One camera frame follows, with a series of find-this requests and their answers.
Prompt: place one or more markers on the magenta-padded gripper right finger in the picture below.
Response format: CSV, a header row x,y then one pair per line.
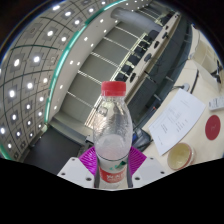
x,y
146,170

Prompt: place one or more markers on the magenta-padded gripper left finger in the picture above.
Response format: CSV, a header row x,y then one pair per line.
x,y
73,170

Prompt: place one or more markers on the clear red-capped water bottle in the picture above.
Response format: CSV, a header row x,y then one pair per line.
x,y
112,130

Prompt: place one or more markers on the red and cream mug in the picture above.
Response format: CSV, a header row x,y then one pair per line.
x,y
180,156

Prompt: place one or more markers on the white printed paper sheet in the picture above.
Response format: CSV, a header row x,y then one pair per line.
x,y
176,120

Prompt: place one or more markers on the flat round red coaster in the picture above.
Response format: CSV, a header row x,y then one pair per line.
x,y
213,127

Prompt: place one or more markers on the group of ceiling lights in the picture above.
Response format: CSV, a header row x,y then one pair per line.
x,y
30,85

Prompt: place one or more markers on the long curved conference desk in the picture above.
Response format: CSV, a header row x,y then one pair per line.
x,y
166,70

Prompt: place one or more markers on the row of black office chairs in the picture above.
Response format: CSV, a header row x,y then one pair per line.
x,y
146,53

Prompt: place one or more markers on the grey round pillar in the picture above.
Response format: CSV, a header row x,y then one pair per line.
x,y
136,20

